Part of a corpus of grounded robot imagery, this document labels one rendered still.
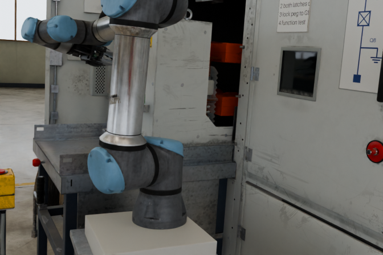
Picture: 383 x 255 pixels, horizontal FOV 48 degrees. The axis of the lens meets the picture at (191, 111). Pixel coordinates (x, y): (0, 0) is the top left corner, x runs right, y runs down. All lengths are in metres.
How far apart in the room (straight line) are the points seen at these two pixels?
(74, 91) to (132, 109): 1.17
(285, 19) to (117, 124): 0.70
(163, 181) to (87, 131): 0.97
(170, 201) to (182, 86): 0.58
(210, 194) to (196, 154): 0.18
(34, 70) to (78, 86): 10.66
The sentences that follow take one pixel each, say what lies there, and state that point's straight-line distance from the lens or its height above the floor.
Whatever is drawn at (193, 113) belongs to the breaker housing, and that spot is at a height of 1.04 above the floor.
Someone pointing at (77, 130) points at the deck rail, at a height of 0.88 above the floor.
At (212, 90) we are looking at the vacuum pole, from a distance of 1.74.
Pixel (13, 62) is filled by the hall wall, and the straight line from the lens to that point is 12.74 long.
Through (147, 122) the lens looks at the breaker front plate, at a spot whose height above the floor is 1.00.
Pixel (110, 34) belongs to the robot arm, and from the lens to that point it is 1.31.
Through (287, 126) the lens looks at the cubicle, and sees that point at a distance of 1.43.
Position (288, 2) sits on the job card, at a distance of 1.46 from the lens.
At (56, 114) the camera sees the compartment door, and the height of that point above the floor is 0.93.
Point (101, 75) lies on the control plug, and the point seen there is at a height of 1.15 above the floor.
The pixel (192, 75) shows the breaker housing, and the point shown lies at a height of 1.19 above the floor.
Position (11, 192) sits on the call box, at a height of 0.85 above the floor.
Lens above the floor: 1.27
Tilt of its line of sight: 8 degrees down
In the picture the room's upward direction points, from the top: 4 degrees clockwise
